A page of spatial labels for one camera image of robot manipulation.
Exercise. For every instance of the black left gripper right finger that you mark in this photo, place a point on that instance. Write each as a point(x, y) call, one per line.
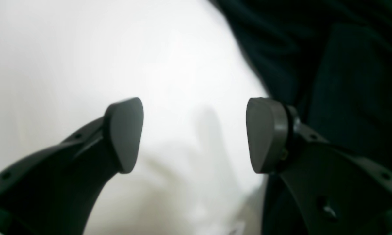
point(336, 191)

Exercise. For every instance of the black T-shirt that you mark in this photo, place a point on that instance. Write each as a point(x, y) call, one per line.
point(332, 61)

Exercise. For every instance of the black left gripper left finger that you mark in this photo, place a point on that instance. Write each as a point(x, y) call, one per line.
point(53, 191)

